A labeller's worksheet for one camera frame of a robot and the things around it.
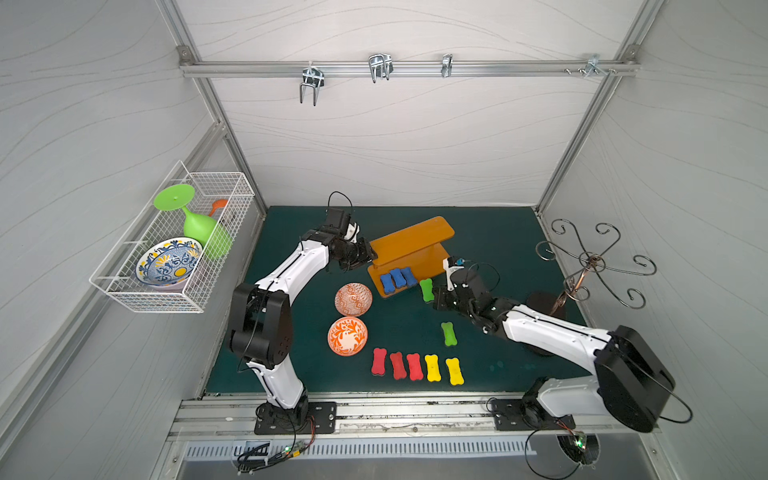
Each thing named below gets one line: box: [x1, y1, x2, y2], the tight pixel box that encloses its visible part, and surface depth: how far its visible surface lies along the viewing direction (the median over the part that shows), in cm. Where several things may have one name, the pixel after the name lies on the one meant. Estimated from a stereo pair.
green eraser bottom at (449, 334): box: [441, 321, 458, 347], surface depth 88 cm
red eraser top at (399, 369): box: [390, 352, 407, 380], surface depth 82 cm
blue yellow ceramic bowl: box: [135, 237, 204, 289], surface depth 63 cm
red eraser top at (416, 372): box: [406, 353, 424, 381], surface depth 82 cm
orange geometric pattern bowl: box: [334, 282, 373, 317], surface depth 95 cm
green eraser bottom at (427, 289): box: [419, 278, 435, 302], surface depth 89 cm
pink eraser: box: [371, 348, 387, 375], surface depth 82 cm
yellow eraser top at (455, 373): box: [445, 357, 465, 386], surface depth 81 cm
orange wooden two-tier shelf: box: [368, 216, 455, 298], surface depth 96 cm
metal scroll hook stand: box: [536, 219, 657, 316], surface depth 68 cm
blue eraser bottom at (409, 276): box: [400, 267, 419, 286], surface depth 100 cm
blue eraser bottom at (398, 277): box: [390, 268, 407, 288], surface depth 100 cm
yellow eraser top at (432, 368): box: [424, 354, 442, 382], surface depth 82 cm
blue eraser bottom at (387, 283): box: [380, 273, 396, 294], surface depth 98 cm
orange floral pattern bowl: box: [327, 316, 368, 357], surface depth 87 cm
